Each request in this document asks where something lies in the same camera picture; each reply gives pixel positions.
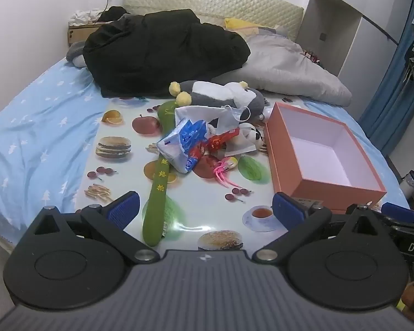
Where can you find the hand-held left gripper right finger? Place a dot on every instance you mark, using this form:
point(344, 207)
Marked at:
point(288, 210)

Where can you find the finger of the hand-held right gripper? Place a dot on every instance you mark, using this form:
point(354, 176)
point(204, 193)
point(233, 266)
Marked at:
point(398, 210)

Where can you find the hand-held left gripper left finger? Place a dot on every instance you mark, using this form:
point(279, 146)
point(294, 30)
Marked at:
point(126, 208)

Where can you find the pink cardboard box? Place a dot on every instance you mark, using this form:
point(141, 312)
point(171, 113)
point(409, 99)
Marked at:
point(286, 165)

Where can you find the pink tasselled toy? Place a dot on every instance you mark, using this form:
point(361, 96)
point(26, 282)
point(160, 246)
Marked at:
point(224, 165)

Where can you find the blue snack packet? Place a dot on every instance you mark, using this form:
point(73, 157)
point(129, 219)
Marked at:
point(179, 148)

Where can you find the panda plush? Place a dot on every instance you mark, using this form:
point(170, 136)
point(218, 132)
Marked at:
point(252, 136)

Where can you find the red snack packet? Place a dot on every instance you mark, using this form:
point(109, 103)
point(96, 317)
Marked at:
point(220, 141)

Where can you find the white paper towel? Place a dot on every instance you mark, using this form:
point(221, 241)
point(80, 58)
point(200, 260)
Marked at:
point(200, 113)

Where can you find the grey soft cloth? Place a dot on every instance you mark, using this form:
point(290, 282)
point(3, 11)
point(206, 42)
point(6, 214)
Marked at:
point(76, 53)

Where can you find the white trash bin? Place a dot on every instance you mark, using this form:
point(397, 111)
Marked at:
point(409, 182)

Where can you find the green cucumber massage stick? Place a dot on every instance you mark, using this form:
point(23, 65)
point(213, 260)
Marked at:
point(157, 200)

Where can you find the white bottle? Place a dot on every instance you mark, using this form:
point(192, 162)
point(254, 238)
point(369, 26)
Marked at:
point(266, 113)

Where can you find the blue curtain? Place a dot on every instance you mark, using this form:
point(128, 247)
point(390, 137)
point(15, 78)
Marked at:
point(390, 110)

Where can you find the grey duvet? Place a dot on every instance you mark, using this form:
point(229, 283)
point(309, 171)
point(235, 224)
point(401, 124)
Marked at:
point(289, 69)

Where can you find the grey penguin plush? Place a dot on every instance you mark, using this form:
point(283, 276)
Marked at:
point(210, 91)

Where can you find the row of small colourful bottles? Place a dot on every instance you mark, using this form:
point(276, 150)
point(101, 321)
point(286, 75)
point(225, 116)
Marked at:
point(310, 56)

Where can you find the black jacket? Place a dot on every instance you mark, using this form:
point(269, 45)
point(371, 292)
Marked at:
point(158, 51)

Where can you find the grey wardrobe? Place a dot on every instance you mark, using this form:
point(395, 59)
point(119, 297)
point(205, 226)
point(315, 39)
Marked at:
point(348, 41)

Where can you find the brown cardboard box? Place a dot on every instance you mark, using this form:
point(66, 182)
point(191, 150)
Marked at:
point(79, 32)

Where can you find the yellow pillow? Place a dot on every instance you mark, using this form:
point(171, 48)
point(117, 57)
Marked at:
point(239, 24)

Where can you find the white crumpled cloth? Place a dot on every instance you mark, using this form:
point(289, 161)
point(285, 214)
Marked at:
point(84, 17)

